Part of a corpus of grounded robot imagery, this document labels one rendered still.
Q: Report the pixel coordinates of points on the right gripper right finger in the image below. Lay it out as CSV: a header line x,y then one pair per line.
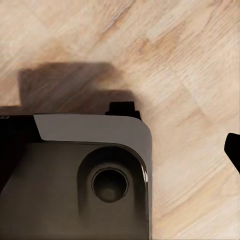
x,y
232,149

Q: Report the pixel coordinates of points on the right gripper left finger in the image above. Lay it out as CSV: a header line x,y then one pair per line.
x,y
12,149

